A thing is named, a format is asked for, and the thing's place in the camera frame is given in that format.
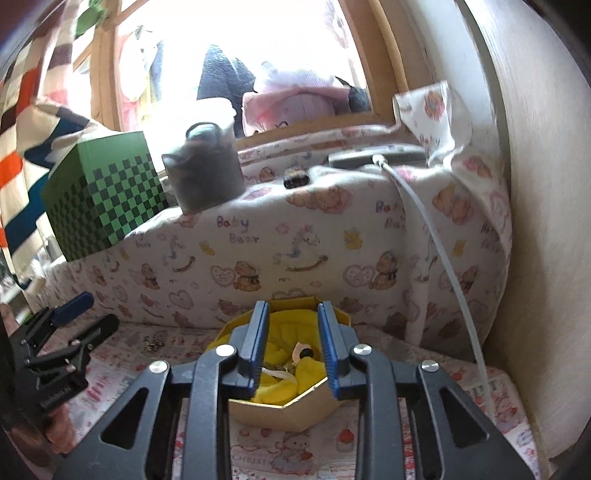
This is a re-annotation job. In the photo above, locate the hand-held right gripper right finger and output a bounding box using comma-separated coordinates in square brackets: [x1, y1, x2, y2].
[316, 301, 541, 480]

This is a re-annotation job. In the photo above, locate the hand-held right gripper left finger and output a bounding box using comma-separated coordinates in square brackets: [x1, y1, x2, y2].
[55, 300, 271, 480]

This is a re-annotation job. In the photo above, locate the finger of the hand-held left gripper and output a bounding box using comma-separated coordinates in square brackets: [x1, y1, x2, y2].
[21, 291, 95, 348]
[25, 314, 120, 370]

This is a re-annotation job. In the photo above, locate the gold octagonal jewelry box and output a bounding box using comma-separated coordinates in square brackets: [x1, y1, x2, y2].
[205, 298, 356, 433]

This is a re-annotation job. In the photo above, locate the person's left hand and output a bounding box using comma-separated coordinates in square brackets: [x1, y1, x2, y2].
[44, 405, 72, 455]

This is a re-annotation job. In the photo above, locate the yellow cloth lining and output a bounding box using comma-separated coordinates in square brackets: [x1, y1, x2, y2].
[208, 309, 331, 407]

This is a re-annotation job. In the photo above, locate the green checkered box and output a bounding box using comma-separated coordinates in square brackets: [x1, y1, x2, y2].
[41, 130, 169, 262]

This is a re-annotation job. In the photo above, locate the strawberry print tablecloth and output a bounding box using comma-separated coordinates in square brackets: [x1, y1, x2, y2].
[46, 318, 541, 480]

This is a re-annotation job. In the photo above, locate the bear print cloth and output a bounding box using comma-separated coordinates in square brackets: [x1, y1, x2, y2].
[28, 80, 513, 352]

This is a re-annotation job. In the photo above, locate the clear plastic tub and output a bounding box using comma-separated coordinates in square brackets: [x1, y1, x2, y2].
[161, 98, 246, 214]

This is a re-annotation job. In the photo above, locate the striped curtain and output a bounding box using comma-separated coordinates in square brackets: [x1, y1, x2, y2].
[0, 0, 116, 282]

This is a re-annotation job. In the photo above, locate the grey power bank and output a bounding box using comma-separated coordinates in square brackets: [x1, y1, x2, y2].
[328, 143, 428, 169]

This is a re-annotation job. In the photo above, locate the pink bundle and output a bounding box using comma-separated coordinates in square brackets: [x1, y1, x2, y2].
[242, 62, 347, 137]

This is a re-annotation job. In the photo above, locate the dark pot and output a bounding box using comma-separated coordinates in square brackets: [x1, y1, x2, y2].
[335, 76, 372, 114]

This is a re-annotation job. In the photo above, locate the wooden cabinet panel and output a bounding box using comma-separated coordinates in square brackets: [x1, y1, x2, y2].
[462, 0, 591, 462]

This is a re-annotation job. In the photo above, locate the dark hanging cloth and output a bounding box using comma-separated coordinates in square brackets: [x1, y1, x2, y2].
[196, 44, 257, 139]

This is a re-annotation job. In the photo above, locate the white charging cable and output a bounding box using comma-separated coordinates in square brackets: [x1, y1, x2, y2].
[373, 154, 490, 407]

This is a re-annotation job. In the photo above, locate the wooden window frame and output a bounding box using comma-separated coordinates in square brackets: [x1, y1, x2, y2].
[90, 0, 411, 139]

